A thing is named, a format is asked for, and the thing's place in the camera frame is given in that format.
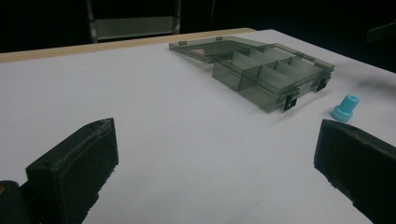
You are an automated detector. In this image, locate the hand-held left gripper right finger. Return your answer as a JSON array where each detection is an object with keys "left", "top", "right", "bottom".
[{"left": 313, "top": 119, "right": 396, "bottom": 224}]

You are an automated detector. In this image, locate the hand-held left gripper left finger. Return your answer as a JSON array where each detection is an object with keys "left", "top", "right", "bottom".
[{"left": 25, "top": 117, "right": 120, "bottom": 224}]

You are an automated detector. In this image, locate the small blue plastic bushing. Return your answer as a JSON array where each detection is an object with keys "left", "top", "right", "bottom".
[{"left": 330, "top": 94, "right": 361, "bottom": 122}]

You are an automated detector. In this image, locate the smoky transparent compartment box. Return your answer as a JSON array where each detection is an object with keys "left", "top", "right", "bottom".
[{"left": 168, "top": 35, "right": 336, "bottom": 114}]

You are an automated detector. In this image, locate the dark object in background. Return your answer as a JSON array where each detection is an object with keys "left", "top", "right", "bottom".
[{"left": 366, "top": 21, "right": 396, "bottom": 44}]

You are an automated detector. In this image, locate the metal stand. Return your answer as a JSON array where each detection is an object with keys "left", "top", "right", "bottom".
[{"left": 84, "top": 0, "right": 183, "bottom": 44}]

